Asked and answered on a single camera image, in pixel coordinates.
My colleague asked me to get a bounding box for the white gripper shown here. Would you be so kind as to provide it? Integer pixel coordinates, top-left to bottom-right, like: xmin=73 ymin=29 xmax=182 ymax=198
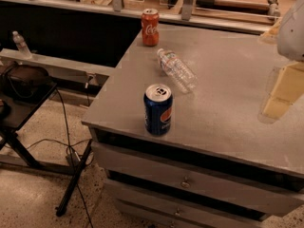
xmin=259 ymin=0 xmax=304 ymax=120

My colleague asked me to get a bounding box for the blue pepsi can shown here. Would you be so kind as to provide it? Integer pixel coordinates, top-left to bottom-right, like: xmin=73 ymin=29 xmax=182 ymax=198
xmin=143 ymin=84 xmax=173 ymax=136

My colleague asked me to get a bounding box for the red coke can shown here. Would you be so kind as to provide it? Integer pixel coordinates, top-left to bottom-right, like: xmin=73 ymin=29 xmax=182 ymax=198
xmin=142 ymin=9 xmax=159 ymax=47

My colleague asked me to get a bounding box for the clear plastic water bottle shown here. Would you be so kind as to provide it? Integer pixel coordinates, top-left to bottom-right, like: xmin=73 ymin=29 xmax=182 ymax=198
xmin=157 ymin=48 xmax=198 ymax=93

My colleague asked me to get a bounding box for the grey drawer cabinet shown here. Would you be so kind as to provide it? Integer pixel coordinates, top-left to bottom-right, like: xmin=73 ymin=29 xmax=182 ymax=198
xmin=83 ymin=25 xmax=304 ymax=228

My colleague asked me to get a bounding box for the top drawer metal knob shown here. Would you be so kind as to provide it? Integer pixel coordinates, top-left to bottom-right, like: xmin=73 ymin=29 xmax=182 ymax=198
xmin=180 ymin=177 xmax=191 ymax=188

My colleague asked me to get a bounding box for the drawer metal knob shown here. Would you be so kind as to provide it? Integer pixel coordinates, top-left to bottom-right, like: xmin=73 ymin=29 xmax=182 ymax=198
xmin=180 ymin=177 xmax=191 ymax=188
xmin=174 ymin=208 xmax=181 ymax=217

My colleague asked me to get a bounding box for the middle drawer metal knob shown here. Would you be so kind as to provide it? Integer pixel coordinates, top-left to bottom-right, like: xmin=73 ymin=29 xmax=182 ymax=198
xmin=174 ymin=208 xmax=181 ymax=217

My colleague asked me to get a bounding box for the grey metal ledge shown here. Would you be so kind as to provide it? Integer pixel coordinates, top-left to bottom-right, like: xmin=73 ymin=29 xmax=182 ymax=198
xmin=0 ymin=48 xmax=115 ymax=86

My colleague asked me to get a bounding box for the dark bag on side table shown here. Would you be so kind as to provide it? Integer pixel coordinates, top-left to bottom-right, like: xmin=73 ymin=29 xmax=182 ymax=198
xmin=0 ymin=62 xmax=52 ymax=99

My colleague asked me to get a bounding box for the small bottle on ledge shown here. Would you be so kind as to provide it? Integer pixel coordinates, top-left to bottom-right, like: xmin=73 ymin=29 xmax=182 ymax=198
xmin=12 ymin=31 xmax=32 ymax=59

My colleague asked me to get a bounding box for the black cable on floor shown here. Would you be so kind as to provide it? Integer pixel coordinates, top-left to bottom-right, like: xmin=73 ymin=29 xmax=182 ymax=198
xmin=25 ymin=88 xmax=95 ymax=228

